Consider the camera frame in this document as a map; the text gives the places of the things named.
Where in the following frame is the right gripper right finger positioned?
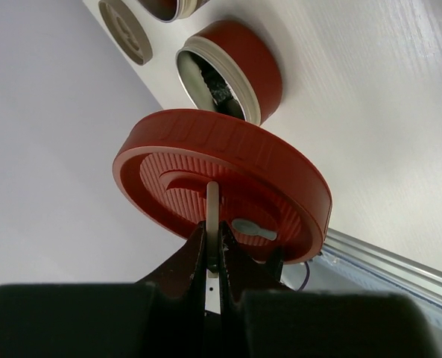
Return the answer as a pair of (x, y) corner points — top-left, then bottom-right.
(218, 223), (442, 357)

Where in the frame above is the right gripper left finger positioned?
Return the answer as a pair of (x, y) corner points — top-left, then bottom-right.
(0, 223), (206, 357)

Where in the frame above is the red round lid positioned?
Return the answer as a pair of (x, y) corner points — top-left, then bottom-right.
(113, 109), (332, 264)

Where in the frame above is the near metal round tin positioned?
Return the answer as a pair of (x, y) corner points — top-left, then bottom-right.
(176, 19), (283, 126)

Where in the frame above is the metal round tin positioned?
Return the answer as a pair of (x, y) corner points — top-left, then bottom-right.
(176, 19), (283, 126)
(138, 0), (209, 23)

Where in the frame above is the beige round lid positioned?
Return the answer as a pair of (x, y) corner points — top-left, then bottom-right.
(98, 0), (153, 66)

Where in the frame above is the far metal round tin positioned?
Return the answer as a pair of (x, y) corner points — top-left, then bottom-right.
(138, 0), (209, 23)

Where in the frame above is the aluminium mounting rail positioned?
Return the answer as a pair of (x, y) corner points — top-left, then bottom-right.
(315, 229), (442, 330)

